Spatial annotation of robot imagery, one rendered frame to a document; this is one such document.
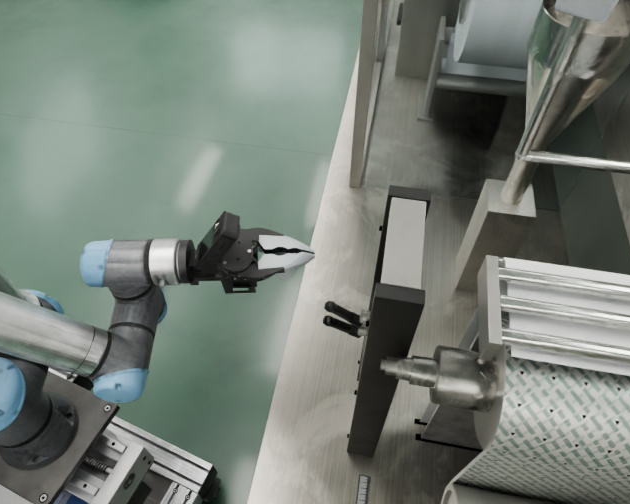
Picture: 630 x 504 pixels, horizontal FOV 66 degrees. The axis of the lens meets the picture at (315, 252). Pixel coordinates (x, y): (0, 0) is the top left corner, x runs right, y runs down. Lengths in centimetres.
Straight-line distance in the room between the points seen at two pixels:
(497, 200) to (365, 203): 42
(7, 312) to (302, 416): 54
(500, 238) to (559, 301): 51
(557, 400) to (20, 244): 253
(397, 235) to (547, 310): 16
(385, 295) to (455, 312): 66
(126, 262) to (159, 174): 204
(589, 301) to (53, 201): 264
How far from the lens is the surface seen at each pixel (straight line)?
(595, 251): 120
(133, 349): 83
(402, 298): 49
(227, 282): 79
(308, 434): 99
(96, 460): 123
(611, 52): 78
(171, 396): 206
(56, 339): 79
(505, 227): 101
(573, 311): 52
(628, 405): 56
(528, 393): 52
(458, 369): 55
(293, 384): 103
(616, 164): 75
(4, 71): 406
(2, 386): 102
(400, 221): 55
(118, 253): 81
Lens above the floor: 185
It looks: 52 degrees down
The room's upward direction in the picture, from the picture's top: straight up
